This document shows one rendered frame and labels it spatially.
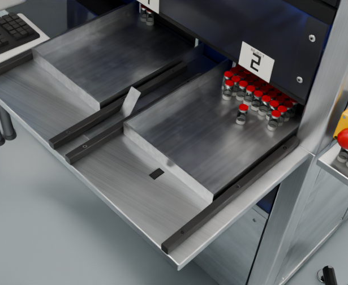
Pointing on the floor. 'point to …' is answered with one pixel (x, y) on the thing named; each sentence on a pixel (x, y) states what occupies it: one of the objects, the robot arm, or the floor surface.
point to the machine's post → (314, 135)
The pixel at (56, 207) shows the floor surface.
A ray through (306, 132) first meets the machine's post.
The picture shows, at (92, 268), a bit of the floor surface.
